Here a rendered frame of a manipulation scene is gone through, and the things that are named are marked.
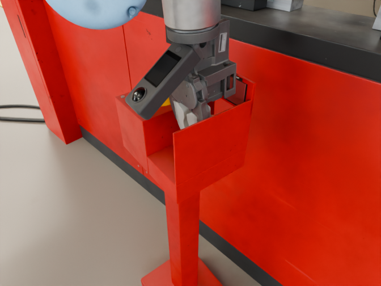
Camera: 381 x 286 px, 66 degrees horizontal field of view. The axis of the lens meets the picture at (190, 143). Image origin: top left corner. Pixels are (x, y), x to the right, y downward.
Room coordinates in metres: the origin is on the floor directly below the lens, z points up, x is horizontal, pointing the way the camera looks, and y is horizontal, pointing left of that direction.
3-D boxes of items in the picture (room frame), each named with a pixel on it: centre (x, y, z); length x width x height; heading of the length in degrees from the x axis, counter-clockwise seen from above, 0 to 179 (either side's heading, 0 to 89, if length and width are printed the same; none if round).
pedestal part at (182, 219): (0.45, 0.02, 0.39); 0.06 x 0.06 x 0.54; 37
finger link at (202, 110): (0.38, -0.01, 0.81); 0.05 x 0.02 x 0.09; 37
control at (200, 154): (0.45, 0.02, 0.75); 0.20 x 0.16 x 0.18; 37
